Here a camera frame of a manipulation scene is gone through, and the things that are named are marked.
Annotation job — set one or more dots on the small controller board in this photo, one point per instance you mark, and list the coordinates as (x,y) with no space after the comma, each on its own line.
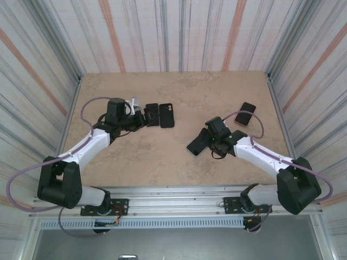
(249,220)
(104,223)

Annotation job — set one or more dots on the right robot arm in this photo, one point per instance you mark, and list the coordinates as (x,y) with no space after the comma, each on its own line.
(257,154)

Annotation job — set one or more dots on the black phone case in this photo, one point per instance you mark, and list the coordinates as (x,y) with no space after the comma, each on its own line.
(166,119)

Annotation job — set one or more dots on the metal side rail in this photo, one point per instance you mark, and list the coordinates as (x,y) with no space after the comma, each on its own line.
(72,108)
(279,108)

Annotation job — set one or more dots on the pink phone case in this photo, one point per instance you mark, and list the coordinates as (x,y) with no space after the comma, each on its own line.
(240,124)

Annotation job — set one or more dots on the aluminium rail frame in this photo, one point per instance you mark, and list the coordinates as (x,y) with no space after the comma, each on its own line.
(173,201)

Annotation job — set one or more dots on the black smartphone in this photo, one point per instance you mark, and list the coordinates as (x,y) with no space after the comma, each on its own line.
(152,106)

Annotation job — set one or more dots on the metal corner post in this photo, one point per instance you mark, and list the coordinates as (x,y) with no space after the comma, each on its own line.
(69,51)
(282,48)

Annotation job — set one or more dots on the black-screen smartphone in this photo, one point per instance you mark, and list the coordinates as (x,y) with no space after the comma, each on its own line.
(195,146)

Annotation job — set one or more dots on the grey metal panel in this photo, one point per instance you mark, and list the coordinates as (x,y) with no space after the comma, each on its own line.
(189,243)

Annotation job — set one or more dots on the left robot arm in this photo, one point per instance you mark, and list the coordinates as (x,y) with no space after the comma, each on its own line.
(93,143)

